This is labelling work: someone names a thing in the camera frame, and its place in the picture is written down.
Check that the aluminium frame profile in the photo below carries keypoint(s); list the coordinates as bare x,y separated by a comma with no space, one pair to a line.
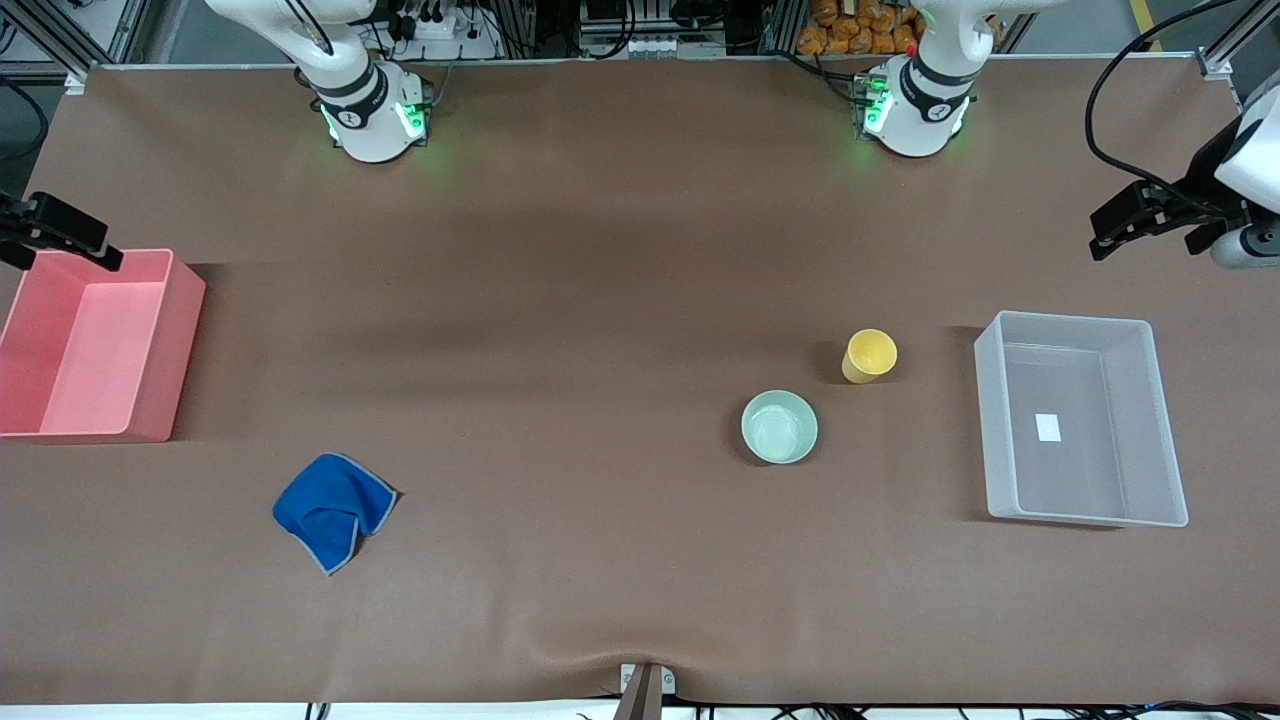
70,40
1235,40

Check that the white power strip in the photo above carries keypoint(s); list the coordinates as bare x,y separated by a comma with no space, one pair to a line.
440,30

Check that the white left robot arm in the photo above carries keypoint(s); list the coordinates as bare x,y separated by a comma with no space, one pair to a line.
925,100

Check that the metal table clamp bracket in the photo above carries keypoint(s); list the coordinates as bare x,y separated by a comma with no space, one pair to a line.
645,690

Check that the blue cloth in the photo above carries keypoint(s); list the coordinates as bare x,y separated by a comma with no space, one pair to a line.
320,500

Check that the bag of orange buns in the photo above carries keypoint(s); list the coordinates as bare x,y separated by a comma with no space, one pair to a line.
860,30

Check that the white electronics box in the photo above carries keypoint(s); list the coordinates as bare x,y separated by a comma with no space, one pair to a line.
635,46

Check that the pink plastic bin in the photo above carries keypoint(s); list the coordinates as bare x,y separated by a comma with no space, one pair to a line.
100,350

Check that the white label sticker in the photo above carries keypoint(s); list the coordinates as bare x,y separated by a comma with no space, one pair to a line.
1048,427

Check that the pale green bowl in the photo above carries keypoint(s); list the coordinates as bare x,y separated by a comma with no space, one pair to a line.
780,428

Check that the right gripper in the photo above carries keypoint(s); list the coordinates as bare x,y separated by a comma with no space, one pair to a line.
48,226

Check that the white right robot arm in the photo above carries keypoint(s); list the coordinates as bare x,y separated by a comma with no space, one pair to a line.
350,90

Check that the clear plastic bin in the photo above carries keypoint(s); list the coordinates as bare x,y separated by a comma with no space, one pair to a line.
1080,480

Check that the yellow cup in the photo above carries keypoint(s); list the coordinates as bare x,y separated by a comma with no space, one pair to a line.
868,357

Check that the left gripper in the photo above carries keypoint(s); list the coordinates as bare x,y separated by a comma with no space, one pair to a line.
1204,182

